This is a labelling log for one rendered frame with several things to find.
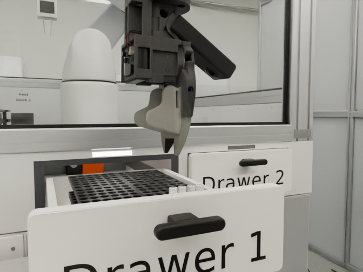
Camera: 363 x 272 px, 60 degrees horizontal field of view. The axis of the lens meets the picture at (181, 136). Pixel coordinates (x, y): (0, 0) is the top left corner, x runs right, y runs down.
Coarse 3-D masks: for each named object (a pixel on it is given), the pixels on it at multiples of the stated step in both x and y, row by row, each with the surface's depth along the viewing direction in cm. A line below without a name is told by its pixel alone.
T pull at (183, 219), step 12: (168, 216) 33; (180, 216) 32; (192, 216) 32; (216, 216) 32; (156, 228) 29; (168, 228) 29; (180, 228) 30; (192, 228) 30; (204, 228) 31; (216, 228) 31
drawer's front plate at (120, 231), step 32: (192, 192) 35; (224, 192) 36; (256, 192) 38; (32, 224) 28; (64, 224) 29; (96, 224) 30; (128, 224) 31; (256, 224) 38; (32, 256) 28; (64, 256) 29; (96, 256) 30; (128, 256) 32; (160, 256) 33; (192, 256) 35; (256, 256) 38
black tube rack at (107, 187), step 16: (80, 176) 60; (96, 176) 59; (112, 176) 59; (128, 176) 59; (144, 176) 59; (160, 176) 59; (80, 192) 47; (96, 192) 47; (112, 192) 47; (128, 192) 47; (144, 192) 48; (160, 192) 47
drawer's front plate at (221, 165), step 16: (192, 160) 70; (208, 160) 71; (224, 160) 73; (240, 160) 75; (272, 160) 79; (288, 160) 81; (192, 176) 70; (224, 176) 73; (240, 176) 75; (272, 176) 79; (288, 176) 81
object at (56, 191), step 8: (160, 168) 71; (48, 176) 62; (56, 176) 62; (64, 176) 62; (176, 176) 63; (184, 176) 62; (48, 184) 55; (56, 184) 62; (64, 184) 62; (192, 184) 57; (48, 192) 49; (56, 192) 62; (64, 192) 62; (48, 200) 45; (56, 200) 45; (64, 200) 62
